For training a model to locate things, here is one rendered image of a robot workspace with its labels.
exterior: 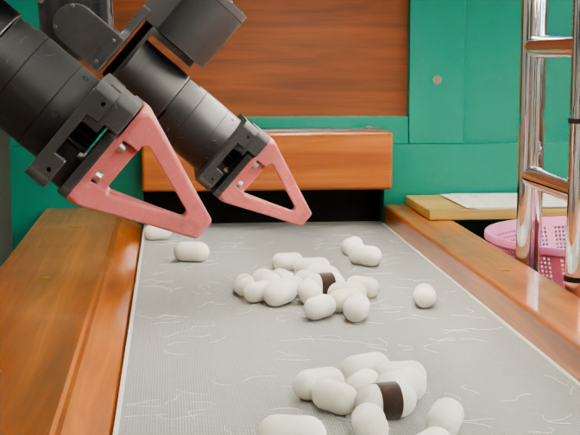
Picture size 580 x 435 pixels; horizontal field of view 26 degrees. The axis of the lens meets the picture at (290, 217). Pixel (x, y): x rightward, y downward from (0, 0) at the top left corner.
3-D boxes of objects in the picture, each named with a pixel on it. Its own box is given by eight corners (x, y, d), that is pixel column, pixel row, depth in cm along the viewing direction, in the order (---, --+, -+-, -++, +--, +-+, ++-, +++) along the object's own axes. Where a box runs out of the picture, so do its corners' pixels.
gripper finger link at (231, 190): (325, 183, 113) (246, 116, 112) (336, 193, 106) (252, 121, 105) (276, 240, 114) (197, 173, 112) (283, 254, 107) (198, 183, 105)
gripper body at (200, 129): (255, 126, 112) (192, 72, 111) (264, 135, 102) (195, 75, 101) (209, 181, 113) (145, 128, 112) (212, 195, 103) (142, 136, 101)
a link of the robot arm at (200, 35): (53, 28, 109) (43, 27, 101) (138, -74, 109) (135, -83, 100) (159, 117, 111) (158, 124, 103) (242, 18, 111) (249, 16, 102)
